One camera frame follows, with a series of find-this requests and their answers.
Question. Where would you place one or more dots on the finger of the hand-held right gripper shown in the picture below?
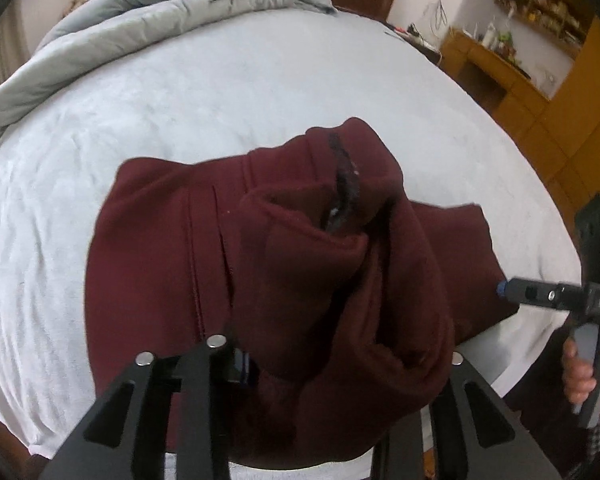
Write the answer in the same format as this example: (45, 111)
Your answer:
(527, 292)

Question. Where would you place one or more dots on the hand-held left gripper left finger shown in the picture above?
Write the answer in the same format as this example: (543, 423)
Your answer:
(240, 367)

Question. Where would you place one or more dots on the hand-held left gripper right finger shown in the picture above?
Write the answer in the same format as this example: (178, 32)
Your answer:
(460, 375)

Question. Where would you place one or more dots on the maroon pants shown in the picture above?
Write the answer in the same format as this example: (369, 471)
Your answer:
(290, 270)

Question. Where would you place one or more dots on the person's right hand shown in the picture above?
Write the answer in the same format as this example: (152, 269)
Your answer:
(577, 377)

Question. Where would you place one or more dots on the wooden desk unit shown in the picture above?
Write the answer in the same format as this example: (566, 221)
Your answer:
(540, 110)

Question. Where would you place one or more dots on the white bottle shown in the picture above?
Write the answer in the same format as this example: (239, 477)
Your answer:
(490, 35)

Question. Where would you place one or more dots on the cluttered bedside table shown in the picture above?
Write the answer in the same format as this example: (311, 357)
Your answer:
(412, 40)

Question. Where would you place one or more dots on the bed with white sheet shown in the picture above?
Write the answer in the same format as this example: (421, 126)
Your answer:
(230, 85)

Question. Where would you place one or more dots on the grey quilt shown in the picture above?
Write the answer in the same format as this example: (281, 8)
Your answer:
(145, 10)

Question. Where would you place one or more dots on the beige curtain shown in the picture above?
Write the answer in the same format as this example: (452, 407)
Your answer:
(2, 55)

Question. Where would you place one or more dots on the wooden wall shelf with trinkets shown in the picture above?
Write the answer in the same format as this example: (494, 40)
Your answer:
(545, 10)

